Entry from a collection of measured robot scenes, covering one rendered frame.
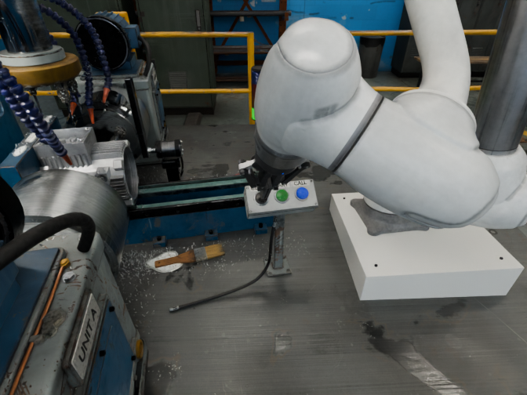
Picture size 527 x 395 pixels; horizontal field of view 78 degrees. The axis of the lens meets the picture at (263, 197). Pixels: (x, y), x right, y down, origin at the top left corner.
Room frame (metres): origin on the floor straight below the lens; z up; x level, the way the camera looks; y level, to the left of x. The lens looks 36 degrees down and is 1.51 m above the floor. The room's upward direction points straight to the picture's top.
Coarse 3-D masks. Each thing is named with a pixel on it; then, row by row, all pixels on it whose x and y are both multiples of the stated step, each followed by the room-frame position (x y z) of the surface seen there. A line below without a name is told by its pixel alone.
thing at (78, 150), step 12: (60, 132) 0.83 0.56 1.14; (72, 132) 0.84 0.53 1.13; (84, 132) 0.85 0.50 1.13; (36, 144) 0.74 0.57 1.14; (72, 144) 0.75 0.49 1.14; (84, 144) 0.76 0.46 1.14; (48, 156) 0.74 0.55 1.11; (72, 156) 0.75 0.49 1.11; (84, 156) 0.75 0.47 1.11; (72, 168) 0.74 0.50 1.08
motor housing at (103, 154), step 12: (96, 144) 0.82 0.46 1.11; (108, 144) 0.81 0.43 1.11; (120, 144) 0.82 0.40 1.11; (96, 156) 0.77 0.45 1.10; (108, 156) 0.78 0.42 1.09; (120, 156) 0.78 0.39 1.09; (132, 156) 0.89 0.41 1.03; (60, 168) 0.74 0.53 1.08; (84, 168) 0.75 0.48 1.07; (96, 168) 0.75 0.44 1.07; (132, 168) 0.89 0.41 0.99; (120, 180) 0.73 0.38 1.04; (132, 180) 0.87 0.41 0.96; (120, 192) 0.73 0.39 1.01; (132, 192) 0.83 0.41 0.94
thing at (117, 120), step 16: (96, 96) 1.05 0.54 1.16; (112, 96) 1.07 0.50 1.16; (80, 112) 1.00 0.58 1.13; (96, 112) 1.00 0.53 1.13; (112, 112) 1.01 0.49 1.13; (128, 112) 1.03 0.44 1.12; (144, 112) 1.14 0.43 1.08; (96, 128) 1.00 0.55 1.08; (112, 128) 1.01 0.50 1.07; (128, 128) 1.02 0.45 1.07; (144, 128) 1.05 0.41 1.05
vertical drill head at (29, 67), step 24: (0, 0) 0.75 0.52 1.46; (24, 0) 0.77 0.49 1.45; (0, 24) 0.75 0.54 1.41; (24, 24) 0.76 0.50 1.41; (24, 48) 0.75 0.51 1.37; (48, 48) 0.79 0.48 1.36; (24, 72) 0.71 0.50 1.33; (48, 72) 0.73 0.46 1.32; (72, 72) 0.78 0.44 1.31; (72, 120) 0.76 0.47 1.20
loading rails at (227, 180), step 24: (144, 192) 0.86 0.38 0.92; (168, 192) 0.87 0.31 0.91; (192, 192) 0.88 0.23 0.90; (216, 192) 0.90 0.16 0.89; (240, 192) 0.91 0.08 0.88; (144, 216) 0.76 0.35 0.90; (168, 216) 0.77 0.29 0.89; (192, 216) 0.78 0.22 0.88; (216, 216) 0.80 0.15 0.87; (240, 216) 0.81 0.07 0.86; (144, 240) 0.75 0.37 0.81
